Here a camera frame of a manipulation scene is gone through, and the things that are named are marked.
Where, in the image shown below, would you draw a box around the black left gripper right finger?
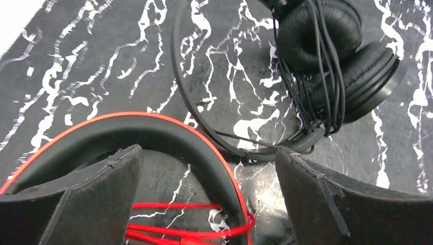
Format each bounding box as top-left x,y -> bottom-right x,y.
275,148 -> 432,244

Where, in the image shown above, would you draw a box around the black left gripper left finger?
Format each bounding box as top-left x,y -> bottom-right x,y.
1,144 -> 143,244

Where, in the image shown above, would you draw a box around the black headphones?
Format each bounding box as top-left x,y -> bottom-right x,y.
171,1 -> 406,161

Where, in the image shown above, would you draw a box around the red headphones with cable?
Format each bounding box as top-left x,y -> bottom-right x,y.
1,111 -> 254,244

